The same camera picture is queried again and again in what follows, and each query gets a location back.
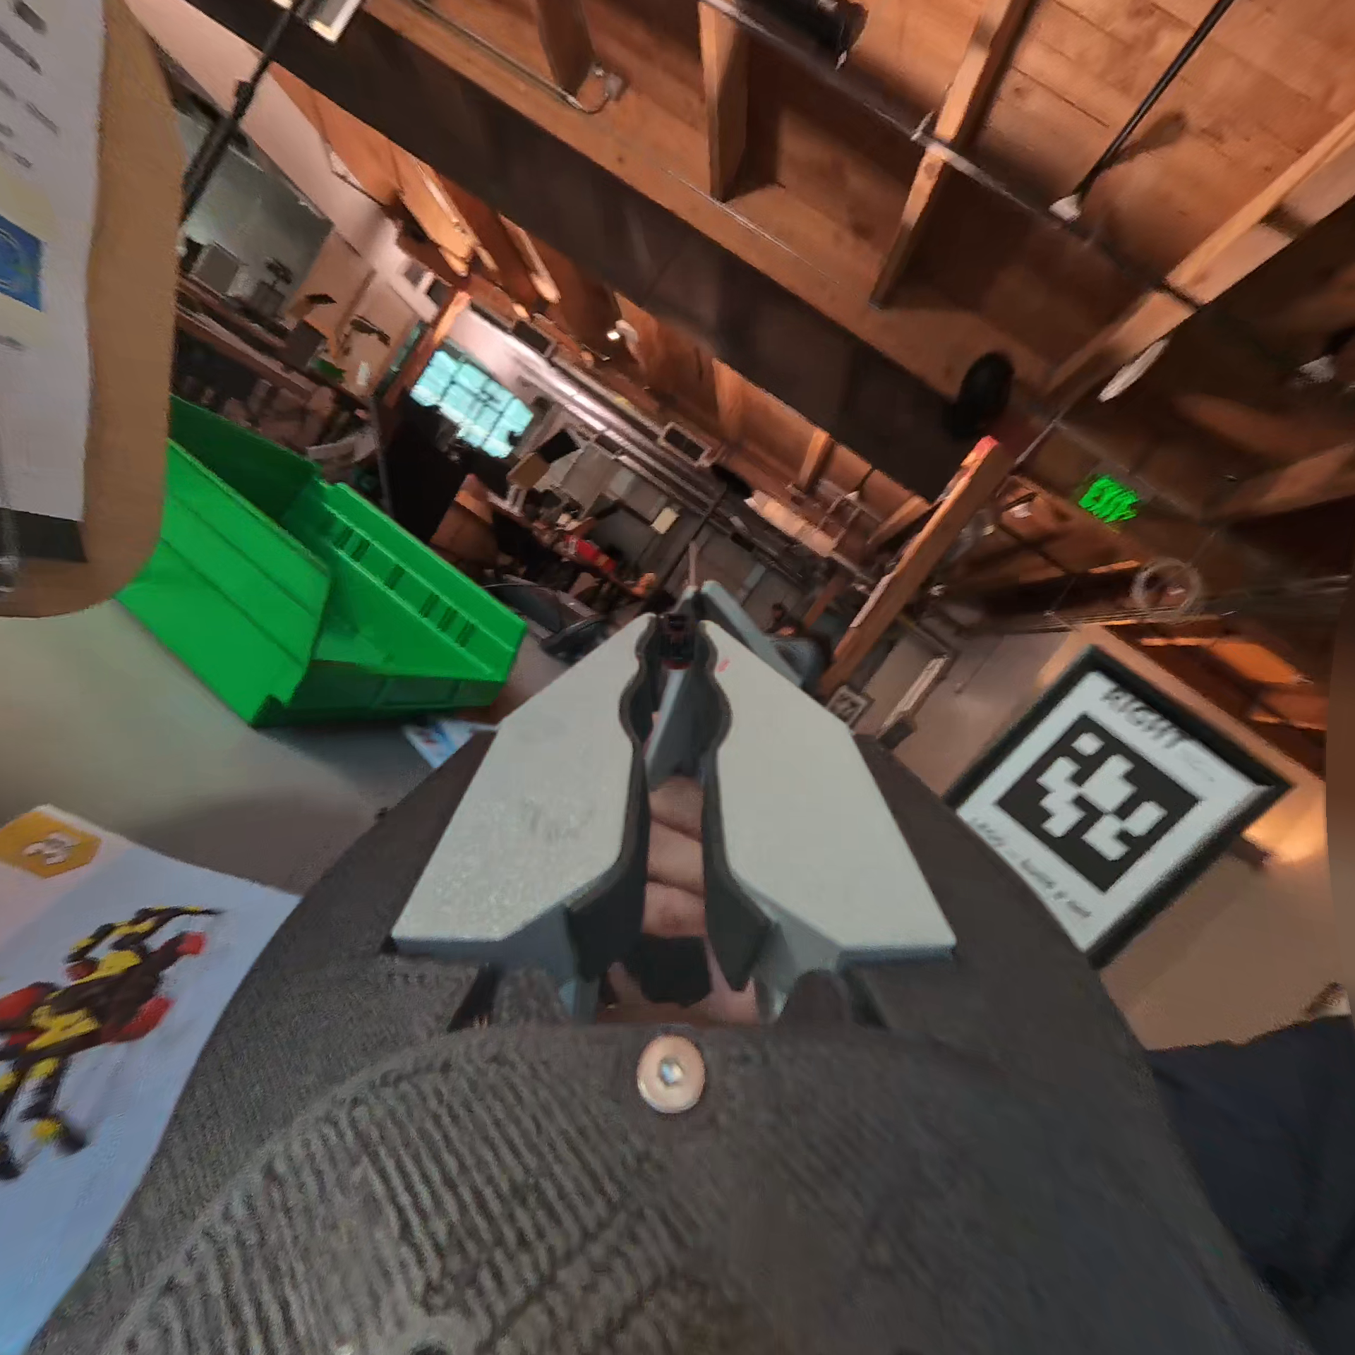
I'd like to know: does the small black red lego subassembly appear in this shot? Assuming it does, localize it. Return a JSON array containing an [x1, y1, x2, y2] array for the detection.
[[647, 604, 710, 671]]

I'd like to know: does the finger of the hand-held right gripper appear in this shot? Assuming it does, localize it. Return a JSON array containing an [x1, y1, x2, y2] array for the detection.
[[689, 582, 833, 696]]

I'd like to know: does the framed marker sign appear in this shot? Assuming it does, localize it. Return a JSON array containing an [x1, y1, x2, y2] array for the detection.
[[947, 647, 1295, 974]]

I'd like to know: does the white pendant lamp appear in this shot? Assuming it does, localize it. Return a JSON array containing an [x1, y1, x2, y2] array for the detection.
[[1100, 335, 1181, 408]]

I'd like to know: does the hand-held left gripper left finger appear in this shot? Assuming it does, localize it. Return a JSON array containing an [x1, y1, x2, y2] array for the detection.
[[394, 615, 676, 1012]]

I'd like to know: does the coiled white cable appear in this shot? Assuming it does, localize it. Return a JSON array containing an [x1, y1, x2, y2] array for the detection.
[[1134, 555, 1211, 623]]

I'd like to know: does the person's right hand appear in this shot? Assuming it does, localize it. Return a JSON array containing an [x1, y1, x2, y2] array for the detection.
[[632, 781, 718, 951]]

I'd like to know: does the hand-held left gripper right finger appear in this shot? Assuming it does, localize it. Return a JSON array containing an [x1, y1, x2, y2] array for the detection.
[[676, 615, 958, 1024]]

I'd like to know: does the person's right forearm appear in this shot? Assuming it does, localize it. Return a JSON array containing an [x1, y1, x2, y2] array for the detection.
[[1146, 1019, 1355, 1355]]

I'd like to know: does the closed instruction booklet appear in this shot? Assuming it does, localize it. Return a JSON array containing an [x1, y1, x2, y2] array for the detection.
[[405, 717, 481, 770]]

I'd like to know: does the open spider instruction booklet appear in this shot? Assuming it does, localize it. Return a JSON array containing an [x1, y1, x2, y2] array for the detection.
[[0, 805, 304, 1355]]

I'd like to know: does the green plastic bin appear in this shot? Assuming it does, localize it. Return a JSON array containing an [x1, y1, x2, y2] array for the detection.
[[117, 397, 530, 729]]

